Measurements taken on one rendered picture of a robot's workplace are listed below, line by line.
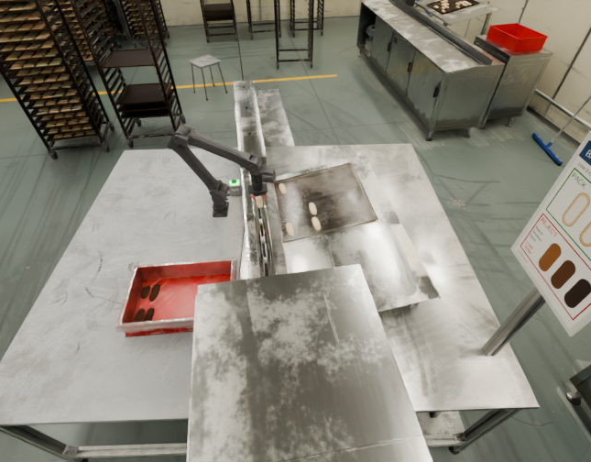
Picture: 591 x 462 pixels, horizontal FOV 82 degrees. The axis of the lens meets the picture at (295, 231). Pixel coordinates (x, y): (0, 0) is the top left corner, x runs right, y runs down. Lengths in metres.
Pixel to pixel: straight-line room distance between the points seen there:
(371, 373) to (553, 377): 1.98
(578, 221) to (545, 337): 1.85
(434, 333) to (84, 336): 1.50
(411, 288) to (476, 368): 0.39
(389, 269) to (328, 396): 0.80
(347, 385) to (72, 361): 1.18
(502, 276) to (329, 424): 2.44
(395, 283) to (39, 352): 1.52
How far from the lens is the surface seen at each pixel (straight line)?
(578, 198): 1.17
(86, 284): 1.95
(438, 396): 1.52
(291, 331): 0.98
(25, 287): 3.40
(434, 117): 4.28
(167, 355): 1.58
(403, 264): 1.60
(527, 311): 1.40
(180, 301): 1.69
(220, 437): 0.91
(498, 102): 4.84
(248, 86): 3.27
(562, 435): 2.67
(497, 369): 1.66
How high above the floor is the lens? 2.17
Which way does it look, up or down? 46 degrees down
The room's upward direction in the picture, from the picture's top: 1 degrees counter-clockwise
